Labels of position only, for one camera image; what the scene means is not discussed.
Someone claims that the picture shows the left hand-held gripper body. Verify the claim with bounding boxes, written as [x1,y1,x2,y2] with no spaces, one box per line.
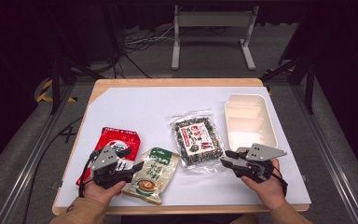
[89,144,134,189]

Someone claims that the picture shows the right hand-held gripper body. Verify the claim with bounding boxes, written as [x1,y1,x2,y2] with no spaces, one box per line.
[234,142,288,184]

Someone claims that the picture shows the red seasoning packet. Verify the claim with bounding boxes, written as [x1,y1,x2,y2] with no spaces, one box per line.
[76,126,142,188]

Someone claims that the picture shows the beige green-topped seasoning packet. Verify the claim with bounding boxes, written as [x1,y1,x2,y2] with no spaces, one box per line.
[122,147,181,206]

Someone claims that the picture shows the white divided tray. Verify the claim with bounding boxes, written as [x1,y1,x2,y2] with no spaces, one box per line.
[224,93,280,153]

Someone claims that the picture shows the person's left hand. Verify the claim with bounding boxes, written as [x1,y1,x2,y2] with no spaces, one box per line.
[83,180,128,206]

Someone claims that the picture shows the person's right hand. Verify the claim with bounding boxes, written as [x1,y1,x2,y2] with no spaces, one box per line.
[241,158,289,212]

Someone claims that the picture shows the clear packet of dark spices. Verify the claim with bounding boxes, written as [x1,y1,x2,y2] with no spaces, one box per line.
[169,107,227,175]

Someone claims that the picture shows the white table mat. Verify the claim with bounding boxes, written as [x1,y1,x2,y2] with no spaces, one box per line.
[54,86,312,209]

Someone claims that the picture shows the black metal stand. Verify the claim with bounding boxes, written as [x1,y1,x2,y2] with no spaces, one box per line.
[48,55,107,116]
[258,55,317,116]

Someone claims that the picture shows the wooden table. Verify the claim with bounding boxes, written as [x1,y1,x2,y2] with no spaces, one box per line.
[51,77,312,217]

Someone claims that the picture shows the yellow black hazard tape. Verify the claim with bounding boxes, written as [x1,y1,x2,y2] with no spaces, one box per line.
[35,78,78,104]

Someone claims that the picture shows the white metal stand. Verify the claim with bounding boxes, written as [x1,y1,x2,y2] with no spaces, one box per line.
[171,4,260,71]

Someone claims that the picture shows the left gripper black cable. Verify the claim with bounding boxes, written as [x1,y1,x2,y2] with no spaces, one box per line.
[77,150,99,199]

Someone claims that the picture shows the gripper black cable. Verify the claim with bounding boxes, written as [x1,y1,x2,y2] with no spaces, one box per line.
[271,163,289,198]
[77,150,99,199]

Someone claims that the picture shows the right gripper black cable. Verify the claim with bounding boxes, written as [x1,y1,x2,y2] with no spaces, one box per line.
[271,163,289,198]

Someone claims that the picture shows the black floor cable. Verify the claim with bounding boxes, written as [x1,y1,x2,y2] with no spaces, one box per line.
[21,116,85,224]

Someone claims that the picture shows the aluminium floor rail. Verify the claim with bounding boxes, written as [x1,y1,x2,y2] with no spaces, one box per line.
[0,83,76,224]
[291,83,358,224]

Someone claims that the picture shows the bundle of floor cables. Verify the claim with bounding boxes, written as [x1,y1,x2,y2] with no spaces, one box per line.
[111,25,175,79]

